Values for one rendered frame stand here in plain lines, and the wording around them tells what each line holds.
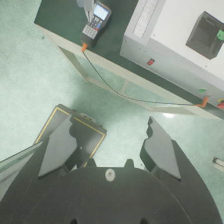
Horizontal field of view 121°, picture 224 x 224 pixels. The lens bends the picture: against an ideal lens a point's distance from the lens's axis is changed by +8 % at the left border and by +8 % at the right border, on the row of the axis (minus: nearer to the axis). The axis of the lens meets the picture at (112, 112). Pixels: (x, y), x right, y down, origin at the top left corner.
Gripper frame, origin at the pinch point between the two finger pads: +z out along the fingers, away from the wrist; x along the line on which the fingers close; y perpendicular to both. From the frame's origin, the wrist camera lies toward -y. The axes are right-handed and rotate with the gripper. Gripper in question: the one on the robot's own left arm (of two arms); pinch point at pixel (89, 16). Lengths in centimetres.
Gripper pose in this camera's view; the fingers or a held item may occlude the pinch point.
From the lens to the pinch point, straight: 51.9
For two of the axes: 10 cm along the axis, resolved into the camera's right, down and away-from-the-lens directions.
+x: 8.7, 4.8, 0.9
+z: -1.9, 1.6, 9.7
